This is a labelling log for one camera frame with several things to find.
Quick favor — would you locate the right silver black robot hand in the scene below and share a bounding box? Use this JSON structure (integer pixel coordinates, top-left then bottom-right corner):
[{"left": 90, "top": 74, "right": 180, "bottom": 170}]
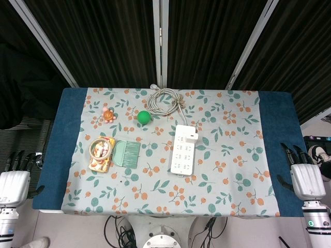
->
[{"left": 276, "top": 143, "right": 327, "bottom": 202}]

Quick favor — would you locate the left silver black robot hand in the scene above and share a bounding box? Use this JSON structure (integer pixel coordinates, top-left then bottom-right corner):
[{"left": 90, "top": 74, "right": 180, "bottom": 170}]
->
[{"left": 0, "top": 149, "right": 45, "bottom": 207}]

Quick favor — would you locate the white power strip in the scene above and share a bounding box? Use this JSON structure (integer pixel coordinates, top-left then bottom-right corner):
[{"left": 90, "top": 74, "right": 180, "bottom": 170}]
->
[{"left": 170, "top": 124, "right": 199, "bottom": 178}]

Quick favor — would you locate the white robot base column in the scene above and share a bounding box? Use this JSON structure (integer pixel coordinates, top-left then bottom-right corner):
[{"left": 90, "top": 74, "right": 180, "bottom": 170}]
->
[{"left": 128, "top": 215, "right": 199, "bottom": 248}]

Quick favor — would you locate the black white sneaker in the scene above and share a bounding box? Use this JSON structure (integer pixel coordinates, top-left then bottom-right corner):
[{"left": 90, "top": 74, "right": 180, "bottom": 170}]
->
[{"left": 307, "top": 144, "right": 331, "bottom": 179}]

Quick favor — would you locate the white shoe toe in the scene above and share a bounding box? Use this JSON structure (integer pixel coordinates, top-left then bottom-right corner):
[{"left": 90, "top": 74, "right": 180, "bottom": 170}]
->
[{"left": 18, "top": 236, "right": 51, "bottom": 248}]

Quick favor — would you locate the blue table cover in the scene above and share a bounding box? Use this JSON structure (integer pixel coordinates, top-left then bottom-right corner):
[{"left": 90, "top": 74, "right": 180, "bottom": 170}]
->
[{"left": 32, "top": 87, "right": 306, "bottom": 218}]

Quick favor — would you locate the beige tape roll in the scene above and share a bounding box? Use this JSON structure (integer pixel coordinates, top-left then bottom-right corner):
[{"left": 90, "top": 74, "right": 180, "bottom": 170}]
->
[{"left": 89, "top": 138, "right": 114, "bottom": 161}]

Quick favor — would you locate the yellow snack packet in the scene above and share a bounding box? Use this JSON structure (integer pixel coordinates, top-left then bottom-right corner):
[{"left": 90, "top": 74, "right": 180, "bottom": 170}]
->
[{"left": 87, "top": 135, "right": 116, "bottom": 174}]

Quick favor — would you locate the mint green brush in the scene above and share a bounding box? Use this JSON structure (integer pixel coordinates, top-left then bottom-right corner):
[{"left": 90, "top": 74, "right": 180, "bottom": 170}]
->
[{"left": 112, "top": 139, "right": 142, "bottom": 169}]

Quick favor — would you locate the orange pink turtle toy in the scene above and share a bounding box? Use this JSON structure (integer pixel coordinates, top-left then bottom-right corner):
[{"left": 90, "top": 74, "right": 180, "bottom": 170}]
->
[{"left": 101, "top": 106, "right": 116, "bottom": 123}]

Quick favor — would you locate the floral grey tablecloth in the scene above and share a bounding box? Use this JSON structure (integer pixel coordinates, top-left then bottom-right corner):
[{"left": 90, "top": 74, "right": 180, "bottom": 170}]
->
[{"left": 60, "top": 87, "right": 281, "bottom": 218}]

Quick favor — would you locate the green ball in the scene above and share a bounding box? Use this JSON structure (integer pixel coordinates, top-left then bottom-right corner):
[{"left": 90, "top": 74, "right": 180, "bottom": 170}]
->
[{"left": 137, "top": 110, "right": 152, "bottom": 126}]

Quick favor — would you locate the black pleated curtain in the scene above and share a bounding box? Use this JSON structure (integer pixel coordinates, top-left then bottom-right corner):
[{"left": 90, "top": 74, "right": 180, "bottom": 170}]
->
[{"left": 0, "top": 0, "right": 331, "bottom": 127}]

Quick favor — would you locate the black floor cable bundle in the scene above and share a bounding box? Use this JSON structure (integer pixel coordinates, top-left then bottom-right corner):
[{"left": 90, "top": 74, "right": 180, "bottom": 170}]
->
[
  {"left": 104, "top": 215, "right": 136, "bottom": 248},
  {"left": 191, "top": 216, "right": 229, "bottom": 248}
]

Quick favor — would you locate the white frame post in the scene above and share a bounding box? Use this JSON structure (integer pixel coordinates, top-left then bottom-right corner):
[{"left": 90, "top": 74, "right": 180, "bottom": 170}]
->
[
  {"left": 152, "top": 0, "right": 169, "bottom": 89},
  {"left": 10, "top": 0, "right": 79, "bottom": 88},
  {"left": 225, "top": 0, "right": 284, "bottom": 90}
]

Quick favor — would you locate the grey cable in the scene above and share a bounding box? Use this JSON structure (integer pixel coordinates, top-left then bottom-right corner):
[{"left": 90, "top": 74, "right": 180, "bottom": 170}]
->
[{"left": 146, "top": 83, "right": 189, "bottom": 125}]

